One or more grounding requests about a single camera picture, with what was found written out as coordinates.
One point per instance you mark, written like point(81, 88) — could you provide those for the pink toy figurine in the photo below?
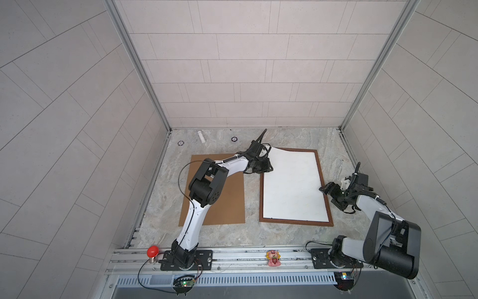
point(273, 258)

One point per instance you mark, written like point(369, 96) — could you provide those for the red emergency stop button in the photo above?
point(152, 254)

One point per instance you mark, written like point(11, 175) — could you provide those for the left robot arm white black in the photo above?
point(205, 189)

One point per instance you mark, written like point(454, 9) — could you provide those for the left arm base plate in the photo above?
point(202, 257)

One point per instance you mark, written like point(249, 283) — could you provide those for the blue poster with white mat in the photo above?
point(295, 187)

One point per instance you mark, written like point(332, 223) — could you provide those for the white cylinder tube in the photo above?
point(201, 136)

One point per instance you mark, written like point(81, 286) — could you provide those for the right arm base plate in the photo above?
point(321, 259)

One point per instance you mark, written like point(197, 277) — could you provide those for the left circuit board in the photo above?
point(184, 284)

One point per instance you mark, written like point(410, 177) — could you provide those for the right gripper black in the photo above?
point(335, 187)

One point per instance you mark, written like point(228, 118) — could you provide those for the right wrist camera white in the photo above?
point(347, 183)

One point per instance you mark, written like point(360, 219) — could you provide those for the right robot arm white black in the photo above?
point(392, 243)

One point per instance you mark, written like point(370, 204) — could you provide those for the brown backing board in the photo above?
point(230, 207)

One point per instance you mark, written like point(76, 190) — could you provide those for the brown wooden picture frame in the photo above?
point(328, 220)

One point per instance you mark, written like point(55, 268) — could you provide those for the right circuit board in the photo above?
point(345, 281)

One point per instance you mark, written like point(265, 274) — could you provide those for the circuit board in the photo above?
point(345, 281)
point(184, 284)

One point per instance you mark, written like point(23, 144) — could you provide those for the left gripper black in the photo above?
point(266, 167)

